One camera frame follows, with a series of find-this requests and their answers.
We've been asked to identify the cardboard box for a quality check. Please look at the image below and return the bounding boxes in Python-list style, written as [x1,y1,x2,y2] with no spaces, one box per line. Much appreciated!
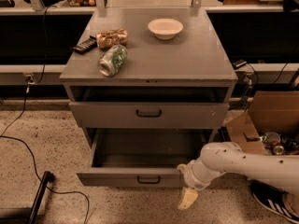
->
[225,91,299,155]

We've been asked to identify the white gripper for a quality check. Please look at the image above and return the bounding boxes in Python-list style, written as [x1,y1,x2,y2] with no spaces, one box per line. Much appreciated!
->
[177,160,214,210]

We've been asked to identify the black power adapter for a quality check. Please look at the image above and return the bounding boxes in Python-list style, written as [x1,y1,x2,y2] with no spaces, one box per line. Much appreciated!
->
[232,60,247,70]

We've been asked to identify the black striped sneaker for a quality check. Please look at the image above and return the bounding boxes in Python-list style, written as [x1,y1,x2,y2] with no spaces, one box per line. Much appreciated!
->
[250,182,299,224]

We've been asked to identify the white bowl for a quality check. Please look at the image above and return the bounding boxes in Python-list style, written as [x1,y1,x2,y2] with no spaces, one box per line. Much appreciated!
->
[148,19,183,40]

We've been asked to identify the grey drawer cabinet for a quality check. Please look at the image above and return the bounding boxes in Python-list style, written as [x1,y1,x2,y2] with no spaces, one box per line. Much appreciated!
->
[59,7,239,189]

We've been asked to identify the black remote control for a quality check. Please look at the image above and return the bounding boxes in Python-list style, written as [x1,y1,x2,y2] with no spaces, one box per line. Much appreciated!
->
[72,36,97,54]

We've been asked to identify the grey top drawer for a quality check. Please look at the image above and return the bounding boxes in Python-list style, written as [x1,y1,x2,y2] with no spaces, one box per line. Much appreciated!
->
[69,102,228,129]

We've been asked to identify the cans in box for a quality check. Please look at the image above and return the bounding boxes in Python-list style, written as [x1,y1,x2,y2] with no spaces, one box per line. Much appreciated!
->
[260,132,299,155]

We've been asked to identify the black metal leg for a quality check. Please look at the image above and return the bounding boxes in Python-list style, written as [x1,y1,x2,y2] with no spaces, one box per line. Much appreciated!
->
[26,171,54,224]

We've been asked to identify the grey drawer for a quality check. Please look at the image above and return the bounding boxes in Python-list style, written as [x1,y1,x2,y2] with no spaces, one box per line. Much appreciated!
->
[69,102,228,129]
[78,128,216,188]

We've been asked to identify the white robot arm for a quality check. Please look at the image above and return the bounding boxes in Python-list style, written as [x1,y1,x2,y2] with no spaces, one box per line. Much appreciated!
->
[177,142,299,210]

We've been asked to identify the black floor cable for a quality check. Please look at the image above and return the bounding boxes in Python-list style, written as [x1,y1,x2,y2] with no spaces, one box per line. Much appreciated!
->
[0,3,91,224]

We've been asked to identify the green soda can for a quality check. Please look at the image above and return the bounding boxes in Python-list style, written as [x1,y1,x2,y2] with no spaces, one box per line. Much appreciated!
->
[97,45,127,77]

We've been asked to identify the brown snack bag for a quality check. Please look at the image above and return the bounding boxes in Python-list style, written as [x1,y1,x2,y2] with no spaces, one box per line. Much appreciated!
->
[96,28,128,49]

